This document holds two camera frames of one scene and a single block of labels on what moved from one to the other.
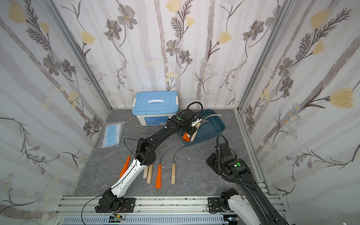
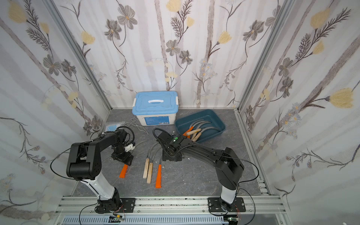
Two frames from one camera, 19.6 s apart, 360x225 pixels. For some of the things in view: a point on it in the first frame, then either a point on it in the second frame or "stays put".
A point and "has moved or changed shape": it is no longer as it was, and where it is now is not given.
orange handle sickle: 158,167 stays put
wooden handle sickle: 197,125 has moved or changed shape
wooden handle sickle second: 145,172 stays put
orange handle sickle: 125,167 stays put
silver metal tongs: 140,128 stays put
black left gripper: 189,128 -> 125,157
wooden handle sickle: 173,166 -> 197,136
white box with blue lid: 155,108 stays put
